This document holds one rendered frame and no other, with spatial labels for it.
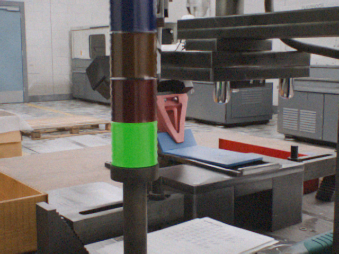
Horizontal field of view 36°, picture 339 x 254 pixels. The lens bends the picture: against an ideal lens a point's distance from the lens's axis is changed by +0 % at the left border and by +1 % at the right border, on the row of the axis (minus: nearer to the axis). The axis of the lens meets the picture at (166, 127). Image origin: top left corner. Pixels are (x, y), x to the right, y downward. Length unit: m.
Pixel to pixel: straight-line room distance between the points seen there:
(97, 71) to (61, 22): 11.53
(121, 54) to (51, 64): 11.79
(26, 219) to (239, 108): 7.20
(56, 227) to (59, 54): 11.76
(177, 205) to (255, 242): 0.11
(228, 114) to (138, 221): 7.24
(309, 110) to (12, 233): 5.97
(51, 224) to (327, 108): 5.89
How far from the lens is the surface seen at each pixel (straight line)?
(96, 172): 1.05
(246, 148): 1.03
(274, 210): 0.71
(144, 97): 0.40
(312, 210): 0.83
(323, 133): 6.38
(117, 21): 0.40
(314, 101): 6.43
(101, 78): 0.77
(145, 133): 0.40
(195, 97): 8.14
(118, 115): 0.40
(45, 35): 12.15
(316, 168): 0.83
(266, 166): 0.69
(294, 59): 0.71
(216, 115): 7.76
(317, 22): 0.55
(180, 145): 0.80
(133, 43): 0.39
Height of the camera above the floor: 1.14
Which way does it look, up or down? 8 degrees down
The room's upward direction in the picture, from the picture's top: straight up
